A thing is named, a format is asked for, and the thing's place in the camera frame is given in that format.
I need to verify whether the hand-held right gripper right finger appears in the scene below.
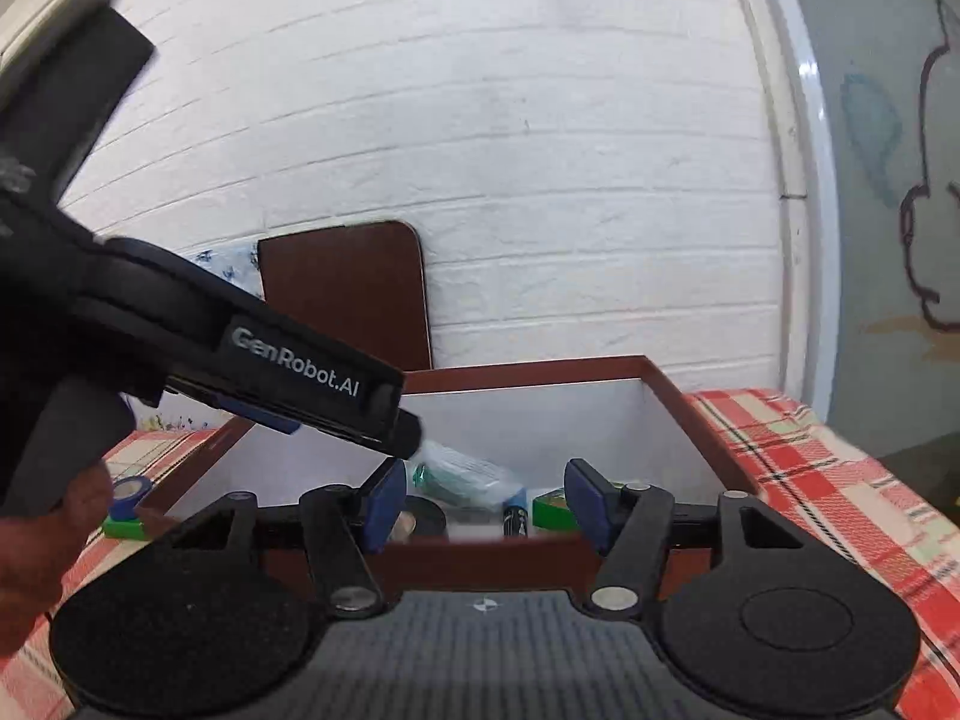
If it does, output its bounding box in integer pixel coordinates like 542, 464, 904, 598
564, 456, 827, 621

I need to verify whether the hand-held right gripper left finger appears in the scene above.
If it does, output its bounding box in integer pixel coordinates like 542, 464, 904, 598
166, 456, 410, 620

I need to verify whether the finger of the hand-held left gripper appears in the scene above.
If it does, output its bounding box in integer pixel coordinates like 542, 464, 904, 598
221, 397, 302, 437
300, 409, 424, 460

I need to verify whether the green box with colourful print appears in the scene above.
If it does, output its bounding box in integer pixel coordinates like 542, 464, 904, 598
531, 486, 582, 533

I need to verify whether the black tape roll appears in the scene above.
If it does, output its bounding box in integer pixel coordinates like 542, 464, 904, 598
394, 495, 449, 541

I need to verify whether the black marker with blue cap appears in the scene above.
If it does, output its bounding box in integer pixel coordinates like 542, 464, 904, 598
501, 487, 532, 539

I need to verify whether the clear plastic container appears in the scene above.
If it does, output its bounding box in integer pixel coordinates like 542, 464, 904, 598
409, 441, 526, 511

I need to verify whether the person's left hand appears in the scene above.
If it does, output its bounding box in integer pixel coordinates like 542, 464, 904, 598
0, 457, 117, 657

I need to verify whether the brown chair back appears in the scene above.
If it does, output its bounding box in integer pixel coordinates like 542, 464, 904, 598
256, 220, 434, 372

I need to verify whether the blue tape roll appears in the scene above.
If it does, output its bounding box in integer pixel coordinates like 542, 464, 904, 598
111, 474, 153, 522

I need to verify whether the red plaid blanket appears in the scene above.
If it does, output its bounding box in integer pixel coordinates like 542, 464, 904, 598
0, 388, 960, 720

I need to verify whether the white window frame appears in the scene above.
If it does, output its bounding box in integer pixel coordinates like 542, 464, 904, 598
0, 0, 125, 76

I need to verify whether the white door frame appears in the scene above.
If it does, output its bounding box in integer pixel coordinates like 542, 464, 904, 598
720, 0, 842, 428

